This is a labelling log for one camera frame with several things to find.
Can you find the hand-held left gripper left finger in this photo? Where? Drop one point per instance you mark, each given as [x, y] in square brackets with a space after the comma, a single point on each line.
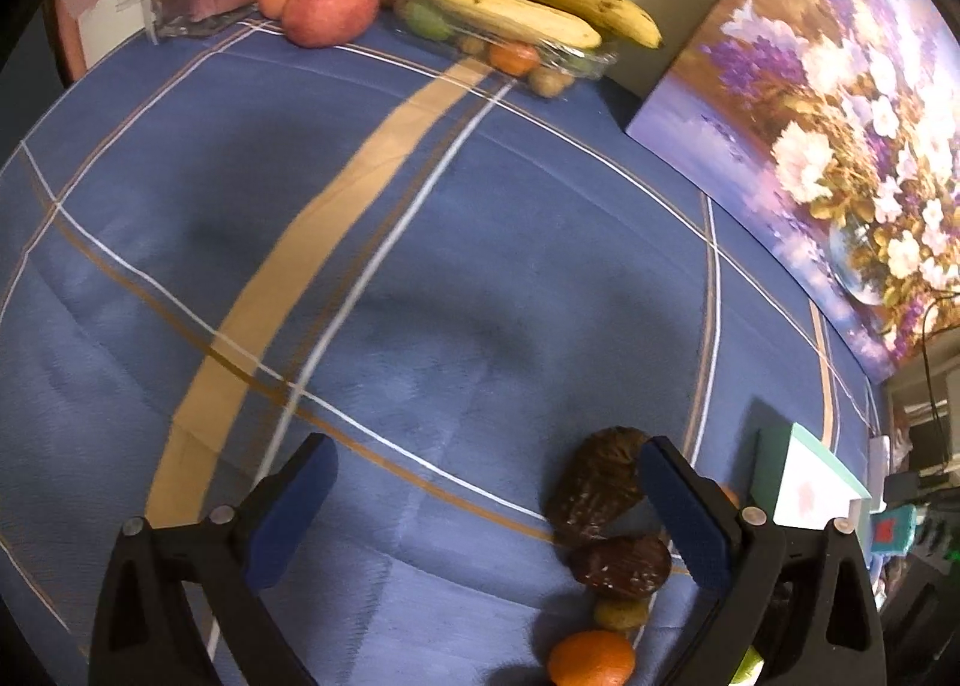
[292, 513]

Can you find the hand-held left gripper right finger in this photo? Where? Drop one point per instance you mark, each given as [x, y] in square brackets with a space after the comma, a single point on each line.
[686, 528]

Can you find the round dark avocado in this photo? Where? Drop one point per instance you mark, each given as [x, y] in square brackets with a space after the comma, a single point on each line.
[619, 566]

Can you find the elongated dark avocado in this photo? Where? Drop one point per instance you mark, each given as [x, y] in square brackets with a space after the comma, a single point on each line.
[596, 483]

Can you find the small brown kiwi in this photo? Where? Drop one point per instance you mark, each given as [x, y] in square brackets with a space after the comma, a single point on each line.
[619, 614]

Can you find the white tray with teal rim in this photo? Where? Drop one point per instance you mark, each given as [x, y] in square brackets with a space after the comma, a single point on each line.
[806, 491]

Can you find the white power strip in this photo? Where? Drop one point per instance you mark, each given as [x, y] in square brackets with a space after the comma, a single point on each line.
[879, 461]

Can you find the teal box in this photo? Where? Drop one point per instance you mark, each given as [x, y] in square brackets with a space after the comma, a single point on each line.
[892, 536]

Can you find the black charger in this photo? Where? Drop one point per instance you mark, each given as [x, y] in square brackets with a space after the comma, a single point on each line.
[904, 485]

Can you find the white chair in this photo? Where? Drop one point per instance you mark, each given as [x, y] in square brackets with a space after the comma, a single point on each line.
[911, 386]

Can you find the blue plaid tablecloth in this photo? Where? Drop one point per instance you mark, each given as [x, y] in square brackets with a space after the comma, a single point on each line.
[450, 281]

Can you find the floral painting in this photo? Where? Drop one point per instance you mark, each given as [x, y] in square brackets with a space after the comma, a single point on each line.
[825, 131]

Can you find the clear plastic container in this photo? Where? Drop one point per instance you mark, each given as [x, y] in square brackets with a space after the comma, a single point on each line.
[592, 62]

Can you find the reddish wooden frame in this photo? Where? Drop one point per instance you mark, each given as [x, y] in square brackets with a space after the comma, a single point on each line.
[64, 41]

